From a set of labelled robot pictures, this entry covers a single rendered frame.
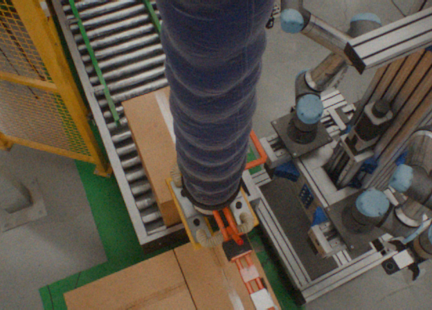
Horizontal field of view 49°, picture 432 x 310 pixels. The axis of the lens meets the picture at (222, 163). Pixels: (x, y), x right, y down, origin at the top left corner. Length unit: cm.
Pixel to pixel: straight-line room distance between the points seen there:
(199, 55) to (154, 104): 154
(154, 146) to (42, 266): 129
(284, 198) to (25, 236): 170
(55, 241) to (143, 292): 96
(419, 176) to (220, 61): 70
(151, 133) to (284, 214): 108
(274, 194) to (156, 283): 99
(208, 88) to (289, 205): 209
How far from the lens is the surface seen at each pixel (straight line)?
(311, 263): 297
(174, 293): 254
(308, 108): 213
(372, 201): 201
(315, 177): 234
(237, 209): 199
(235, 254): 181
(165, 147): 235
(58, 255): 328
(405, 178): 141
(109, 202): 331
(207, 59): 96
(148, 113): 245
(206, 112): 112
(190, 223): 197
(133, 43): 324
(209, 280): 255
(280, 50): 391
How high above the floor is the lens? 305
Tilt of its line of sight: 65 degrees down
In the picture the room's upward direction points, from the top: 4 degrees clockwise
